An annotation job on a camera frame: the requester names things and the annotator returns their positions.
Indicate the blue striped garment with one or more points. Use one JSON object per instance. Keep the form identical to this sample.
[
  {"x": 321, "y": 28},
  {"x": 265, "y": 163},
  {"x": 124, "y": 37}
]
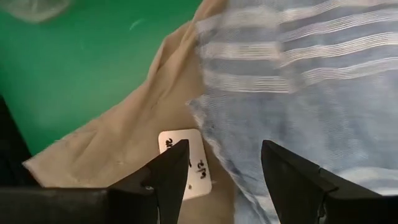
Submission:
[{"x": 295, "y": 109}]

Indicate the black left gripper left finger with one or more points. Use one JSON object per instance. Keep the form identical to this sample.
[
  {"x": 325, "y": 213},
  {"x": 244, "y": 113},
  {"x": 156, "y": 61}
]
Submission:
[{"x": 124, "y": 205}]

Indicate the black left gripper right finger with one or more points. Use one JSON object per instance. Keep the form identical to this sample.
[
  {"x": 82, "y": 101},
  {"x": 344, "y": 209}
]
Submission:
[{"x": 311, "y": 202}]

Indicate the green table mat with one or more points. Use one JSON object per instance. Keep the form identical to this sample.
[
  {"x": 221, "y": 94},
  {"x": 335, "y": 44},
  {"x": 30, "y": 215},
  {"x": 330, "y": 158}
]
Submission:
[{"x": 62, "y": 77}]

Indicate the beige khaki garment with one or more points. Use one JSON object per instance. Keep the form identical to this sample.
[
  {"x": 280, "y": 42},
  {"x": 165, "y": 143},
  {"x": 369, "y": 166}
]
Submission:
[{"x": 140, "y": 124}]

